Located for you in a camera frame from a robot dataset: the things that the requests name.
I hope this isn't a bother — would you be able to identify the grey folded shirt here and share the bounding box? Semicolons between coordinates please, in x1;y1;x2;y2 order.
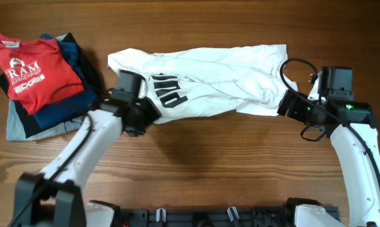
5;33;86;142

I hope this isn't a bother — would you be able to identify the black folded shirt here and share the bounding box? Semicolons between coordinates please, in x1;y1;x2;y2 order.
0;33;104;141

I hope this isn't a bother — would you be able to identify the navy blue folded shirt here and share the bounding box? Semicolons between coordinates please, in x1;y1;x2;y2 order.
33;33;104;130

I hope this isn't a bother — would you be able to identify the right black cable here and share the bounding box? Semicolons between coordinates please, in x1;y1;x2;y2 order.
278;57;380;227

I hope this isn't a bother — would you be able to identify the red folded printed t-shirt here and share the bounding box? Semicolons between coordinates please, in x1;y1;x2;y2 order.
0;34;84;115

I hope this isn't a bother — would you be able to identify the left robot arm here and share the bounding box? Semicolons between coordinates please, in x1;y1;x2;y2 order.
9;70;161;226

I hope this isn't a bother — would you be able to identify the white t-shirt black print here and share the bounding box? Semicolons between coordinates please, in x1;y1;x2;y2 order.
107;44;297;124

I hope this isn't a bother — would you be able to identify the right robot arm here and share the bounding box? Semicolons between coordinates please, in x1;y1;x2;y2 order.
278;66;380;226

